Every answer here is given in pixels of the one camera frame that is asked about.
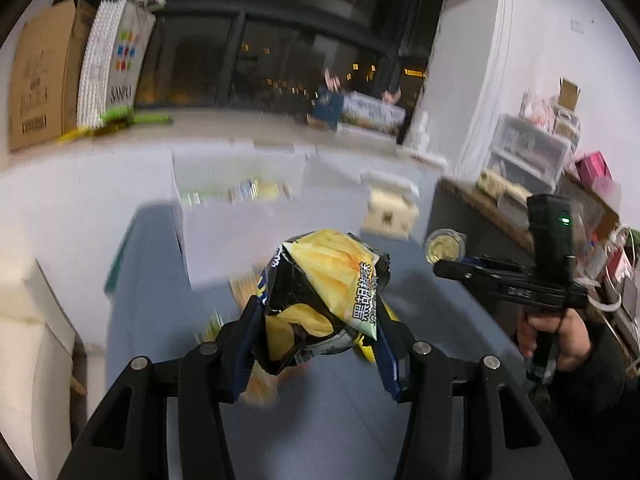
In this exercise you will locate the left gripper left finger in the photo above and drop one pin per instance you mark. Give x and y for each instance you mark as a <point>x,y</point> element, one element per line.
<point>216,372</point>

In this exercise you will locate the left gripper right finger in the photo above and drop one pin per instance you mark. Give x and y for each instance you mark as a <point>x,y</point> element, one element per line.
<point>415,372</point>

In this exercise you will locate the yellow black chips bag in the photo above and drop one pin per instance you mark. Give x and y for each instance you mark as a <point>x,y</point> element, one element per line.
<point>319,293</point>

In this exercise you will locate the right hand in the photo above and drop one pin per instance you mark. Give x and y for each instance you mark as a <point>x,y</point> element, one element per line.
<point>570,333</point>

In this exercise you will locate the wooden side table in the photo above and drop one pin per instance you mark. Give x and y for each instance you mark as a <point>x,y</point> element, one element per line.
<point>490,209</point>

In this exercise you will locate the round yellow lidded cup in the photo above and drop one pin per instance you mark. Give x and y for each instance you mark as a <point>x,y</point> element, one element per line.
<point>445,244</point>

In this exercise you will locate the pink box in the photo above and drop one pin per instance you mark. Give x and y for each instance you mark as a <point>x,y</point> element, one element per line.
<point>592,167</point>

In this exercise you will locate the clear plastic drawer unit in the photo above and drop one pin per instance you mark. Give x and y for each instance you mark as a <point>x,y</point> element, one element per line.
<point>527,155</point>

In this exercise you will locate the tissue paper pack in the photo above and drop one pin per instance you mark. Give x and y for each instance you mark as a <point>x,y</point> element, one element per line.
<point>392,208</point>

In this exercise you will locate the white storage box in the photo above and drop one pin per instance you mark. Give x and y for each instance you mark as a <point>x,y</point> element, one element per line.
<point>234,210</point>

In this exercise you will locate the cream leather sofa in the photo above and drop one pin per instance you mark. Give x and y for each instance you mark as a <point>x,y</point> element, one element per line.
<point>37,344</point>

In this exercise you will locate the printed landscape box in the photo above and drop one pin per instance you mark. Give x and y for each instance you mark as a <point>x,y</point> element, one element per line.
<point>358,110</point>

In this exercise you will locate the green flat packets pile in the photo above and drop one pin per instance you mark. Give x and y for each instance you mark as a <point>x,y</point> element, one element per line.
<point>113,120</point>

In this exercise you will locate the brown cardboard box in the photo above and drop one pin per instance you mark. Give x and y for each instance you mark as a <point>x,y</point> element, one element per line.
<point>45,74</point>

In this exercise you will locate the white SANFU shopping bag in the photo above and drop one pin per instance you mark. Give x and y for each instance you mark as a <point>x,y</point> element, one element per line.
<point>113,58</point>

